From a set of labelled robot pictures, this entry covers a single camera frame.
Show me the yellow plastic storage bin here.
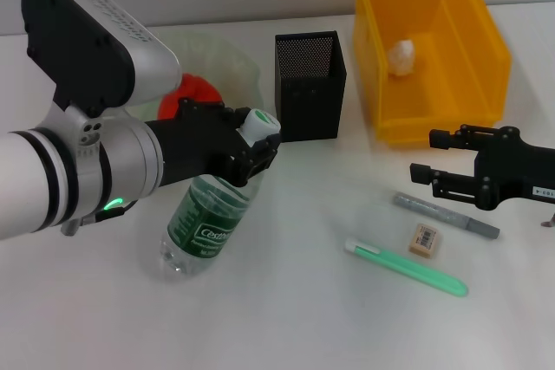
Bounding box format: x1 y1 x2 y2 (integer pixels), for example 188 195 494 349
351 0 513 148

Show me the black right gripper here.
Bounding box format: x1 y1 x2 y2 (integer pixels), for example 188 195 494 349
409 123 555 212

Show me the beige eraser with barcode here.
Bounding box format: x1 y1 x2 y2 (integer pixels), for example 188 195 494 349
407 222 443 259

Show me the left arm cable plug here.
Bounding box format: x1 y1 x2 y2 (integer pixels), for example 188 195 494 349
59 208 131 237

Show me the black mesh pen holder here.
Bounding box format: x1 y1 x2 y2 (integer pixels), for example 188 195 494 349
274 30 348 144

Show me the pale green glass fruit plate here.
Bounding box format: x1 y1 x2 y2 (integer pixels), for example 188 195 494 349
129 29 265 128

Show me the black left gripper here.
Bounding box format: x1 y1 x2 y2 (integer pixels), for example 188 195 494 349
145 99 282 189

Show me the white paper ball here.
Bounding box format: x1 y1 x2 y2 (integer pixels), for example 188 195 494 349
387 39 418 78

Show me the grey marker pen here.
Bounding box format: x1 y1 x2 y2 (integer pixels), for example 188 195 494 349
393 191 501 241

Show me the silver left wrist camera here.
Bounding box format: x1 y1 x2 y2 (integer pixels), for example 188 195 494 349
20 0 182 119

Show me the clear green-label water bottle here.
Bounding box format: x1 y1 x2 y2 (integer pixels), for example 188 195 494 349
158 108 282 283

